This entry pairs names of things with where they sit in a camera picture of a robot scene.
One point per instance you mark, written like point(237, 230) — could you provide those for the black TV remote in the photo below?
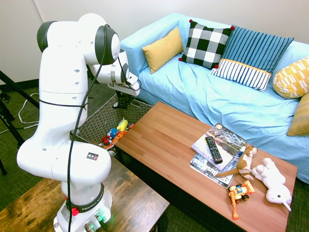
point(213, 149)

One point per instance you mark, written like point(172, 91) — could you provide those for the plain mustard pillow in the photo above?
point(164, 50)

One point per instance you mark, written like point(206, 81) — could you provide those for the grey wicker basket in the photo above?
point(101, 120)

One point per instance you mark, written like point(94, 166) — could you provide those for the black white check pillow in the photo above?
point(205, 46)

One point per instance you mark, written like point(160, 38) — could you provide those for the reddish wooden coffee table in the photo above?
point(169, 145)

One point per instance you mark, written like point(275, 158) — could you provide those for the brown kangaroo plush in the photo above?
point(246, 160)

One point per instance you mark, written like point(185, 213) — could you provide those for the magazine with Business title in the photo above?
point(205, 169)

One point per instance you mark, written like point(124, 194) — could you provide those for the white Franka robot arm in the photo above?
point(62, 72)

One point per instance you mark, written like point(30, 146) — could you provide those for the blue striped pillow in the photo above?
point(256, 46)

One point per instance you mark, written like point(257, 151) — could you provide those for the orange toy excavator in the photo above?
point(239, 192)

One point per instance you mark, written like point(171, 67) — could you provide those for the white unicorn plush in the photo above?
point(272, 181)

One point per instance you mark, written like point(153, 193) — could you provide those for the ribbed mustard pillow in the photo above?
point(301, 116)

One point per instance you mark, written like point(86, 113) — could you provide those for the rustic dark wooden table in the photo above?
point(135, 200)

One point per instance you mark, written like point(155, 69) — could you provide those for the yellow white patterned pillow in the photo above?
point(292, 79)

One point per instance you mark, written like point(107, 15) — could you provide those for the black gamepad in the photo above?
point(123, 102)

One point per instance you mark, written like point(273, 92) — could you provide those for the blue hero plush toy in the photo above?
point(113, 133)

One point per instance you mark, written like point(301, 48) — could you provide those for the yellow plush toy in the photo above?
point(122, 125)

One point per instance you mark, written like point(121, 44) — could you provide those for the white navy striped pillow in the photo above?
point(241, 73)

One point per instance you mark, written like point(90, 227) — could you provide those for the black camera tripod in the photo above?
point(19, 90)

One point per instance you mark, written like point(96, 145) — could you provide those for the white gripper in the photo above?
point(130, 89)

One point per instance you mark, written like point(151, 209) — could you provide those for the magazine with snowy trees cover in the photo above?
point(229, 140)

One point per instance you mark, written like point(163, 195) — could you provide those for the light blue sofa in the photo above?
point(217, 96)

